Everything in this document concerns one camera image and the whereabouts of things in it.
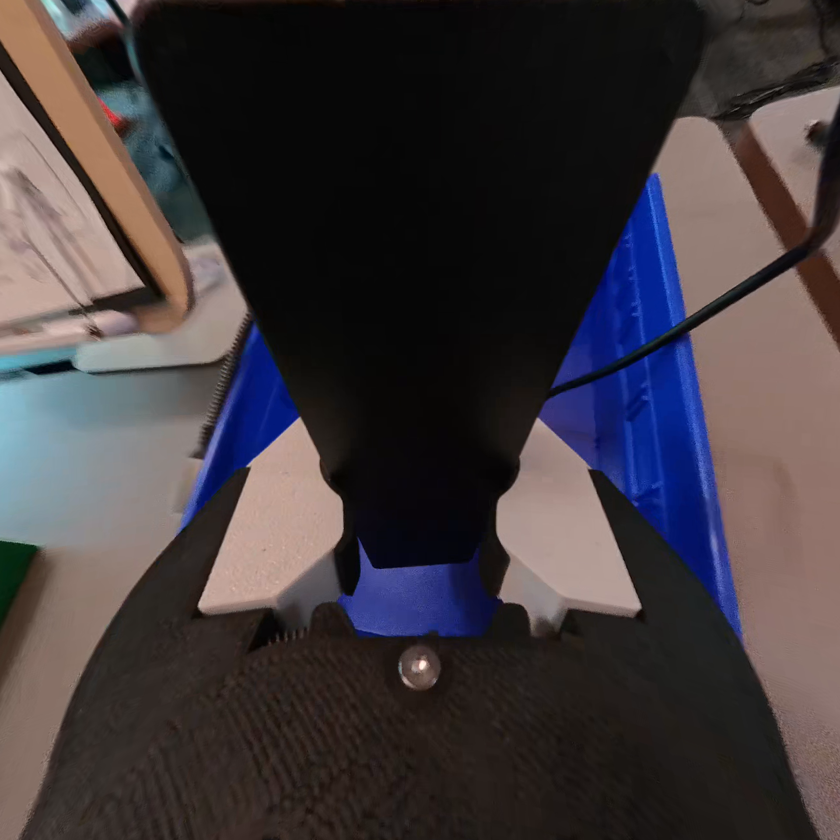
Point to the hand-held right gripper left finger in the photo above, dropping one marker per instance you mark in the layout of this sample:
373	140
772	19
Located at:
262	544

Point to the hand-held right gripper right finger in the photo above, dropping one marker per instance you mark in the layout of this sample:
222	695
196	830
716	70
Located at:
558	544

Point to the black usb hub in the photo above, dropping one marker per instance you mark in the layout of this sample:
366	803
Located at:
420	229

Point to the blue plastic bin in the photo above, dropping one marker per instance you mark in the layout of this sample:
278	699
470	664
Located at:
663	407

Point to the green plastic bin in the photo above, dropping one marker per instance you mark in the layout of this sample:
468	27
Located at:
16	581

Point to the white framed board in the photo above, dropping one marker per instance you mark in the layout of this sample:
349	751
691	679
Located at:
72	229

